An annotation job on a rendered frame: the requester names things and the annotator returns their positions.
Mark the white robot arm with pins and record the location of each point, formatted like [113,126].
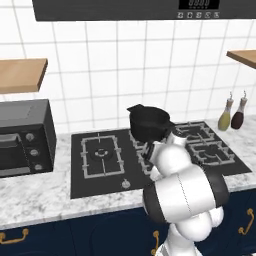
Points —
[181,186]

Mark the black saucepan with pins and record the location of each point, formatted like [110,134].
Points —
[148,123]

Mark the black hob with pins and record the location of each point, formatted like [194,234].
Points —
[103,160]

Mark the silver hob knob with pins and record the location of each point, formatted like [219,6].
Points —
[125,184]

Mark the yellow oil bottle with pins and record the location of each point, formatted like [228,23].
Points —
[225,119]

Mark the navy cupboard door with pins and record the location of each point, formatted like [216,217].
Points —
[238,223]
[120,233]

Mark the black toaster oven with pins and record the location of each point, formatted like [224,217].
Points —
[23,138]

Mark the dark red vinegar bottle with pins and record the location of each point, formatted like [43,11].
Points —
[238,117]

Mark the black range hood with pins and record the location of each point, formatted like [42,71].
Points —
[133,9]

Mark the navy drawer front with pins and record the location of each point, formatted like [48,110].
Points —
[33,240]

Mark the wooden wall shelf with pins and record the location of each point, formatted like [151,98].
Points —
[20,75]
[245,57]

